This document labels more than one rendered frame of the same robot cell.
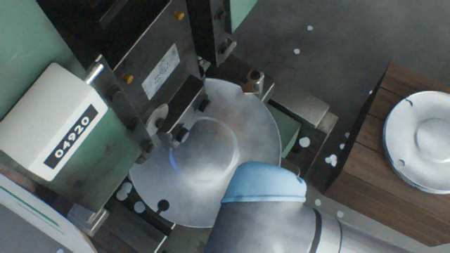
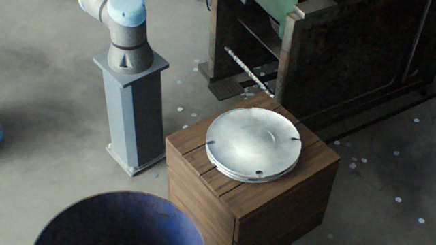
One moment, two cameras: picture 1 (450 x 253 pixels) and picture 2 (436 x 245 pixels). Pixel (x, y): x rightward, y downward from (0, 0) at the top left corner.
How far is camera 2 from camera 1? 1.86 m
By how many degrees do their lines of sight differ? 53
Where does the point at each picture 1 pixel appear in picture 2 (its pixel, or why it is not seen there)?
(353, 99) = (330, 218)
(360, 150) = (272, 105)
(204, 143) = not seen: outside the picture
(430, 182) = (223, 120)
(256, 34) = (427, 178)
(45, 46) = not seen: outside the picture
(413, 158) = (247, 120)
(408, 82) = (315, 158)
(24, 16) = not seen: outside the picture
